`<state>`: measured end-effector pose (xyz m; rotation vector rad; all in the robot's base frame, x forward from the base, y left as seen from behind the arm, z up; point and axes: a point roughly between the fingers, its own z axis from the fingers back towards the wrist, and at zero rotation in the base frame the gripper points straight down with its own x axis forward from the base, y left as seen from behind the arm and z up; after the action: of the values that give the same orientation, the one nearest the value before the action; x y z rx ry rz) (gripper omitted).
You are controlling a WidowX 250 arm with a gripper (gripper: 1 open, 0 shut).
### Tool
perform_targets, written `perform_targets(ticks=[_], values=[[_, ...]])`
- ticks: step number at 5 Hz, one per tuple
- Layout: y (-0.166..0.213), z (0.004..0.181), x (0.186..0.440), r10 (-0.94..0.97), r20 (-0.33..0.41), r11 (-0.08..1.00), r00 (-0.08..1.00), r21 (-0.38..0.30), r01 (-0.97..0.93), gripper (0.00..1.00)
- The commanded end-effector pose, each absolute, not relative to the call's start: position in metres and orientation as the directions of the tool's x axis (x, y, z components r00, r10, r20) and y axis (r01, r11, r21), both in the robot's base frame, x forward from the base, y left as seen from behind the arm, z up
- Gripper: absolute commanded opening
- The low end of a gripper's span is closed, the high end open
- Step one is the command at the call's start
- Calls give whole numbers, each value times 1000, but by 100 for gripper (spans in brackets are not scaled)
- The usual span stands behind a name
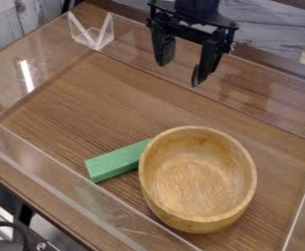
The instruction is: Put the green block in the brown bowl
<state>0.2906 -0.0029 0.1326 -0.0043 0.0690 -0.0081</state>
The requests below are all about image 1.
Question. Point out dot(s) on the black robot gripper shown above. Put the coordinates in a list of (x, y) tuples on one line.
[(195, 21)]

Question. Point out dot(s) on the green rectangular block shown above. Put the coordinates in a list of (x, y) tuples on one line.
[(115, 162)]

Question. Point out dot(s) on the brown wooden bowl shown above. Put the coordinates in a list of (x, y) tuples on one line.
[(198, 178)]

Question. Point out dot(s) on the clear acrylic corner bracket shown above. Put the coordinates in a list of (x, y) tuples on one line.
[(92, 37)]

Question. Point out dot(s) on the black table leg bracket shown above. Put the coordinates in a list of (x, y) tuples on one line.
[(33, 241)]

